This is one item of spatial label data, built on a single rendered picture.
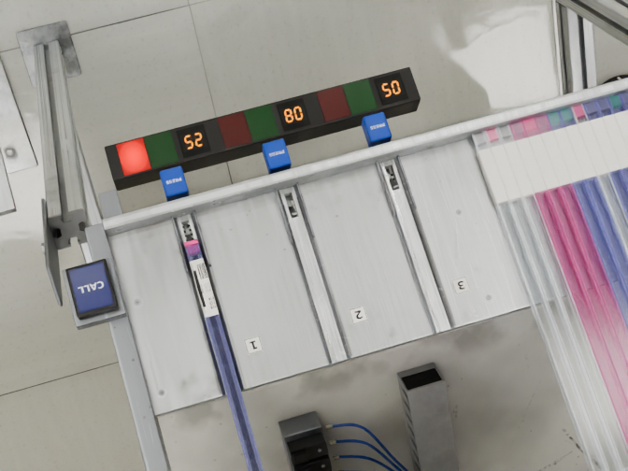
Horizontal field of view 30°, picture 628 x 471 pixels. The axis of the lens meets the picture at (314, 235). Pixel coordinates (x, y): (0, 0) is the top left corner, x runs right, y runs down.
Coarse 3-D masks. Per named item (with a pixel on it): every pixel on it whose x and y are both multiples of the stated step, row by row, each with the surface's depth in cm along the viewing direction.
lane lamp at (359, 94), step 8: (360, 80) 127; (368, 80) 127; (344, 88) 126; (352, 88) 126; (360, 88) 126; (368, 88) 126; (352, 96) 126; (360, 96) 126; (368, 96) 126; (352, 104) 126; (360, 104) 126; (368, 104) 126; (376, 104) 126; (352, 112) 125; (360, 112) 125
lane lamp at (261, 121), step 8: (248, 112) 125; (256, 112) 125; (264, 112) 125; (272, 112) 125; (248, 120) 125; (256, 120) 125; (264, 120) 125; (272, 120) 125; (256, 128) 124; (264, 128) 124; (272, 128) 125; (256, 136) 124; (264, 136) 124
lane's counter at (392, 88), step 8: (376, 80) 127; (384, 80) 127; (392, 80) 127; (400, 80) 127; (384, 88) 126; (392, 88) 126; (400, 88) 127; (384, 96) 126; (392, 96) 126; (400, 96) 126; (384, 104) 126
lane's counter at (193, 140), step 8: (192, 128) 124; (200, 128) 124; (184, 136) 124; (192, 136) 124; (200, 136) 124; (184, 144) 124; (192, 144) 124; (200, 144) 124; (208, 144) 124; (184, 152) 123; (192, 152) 123; (200, 152) 123
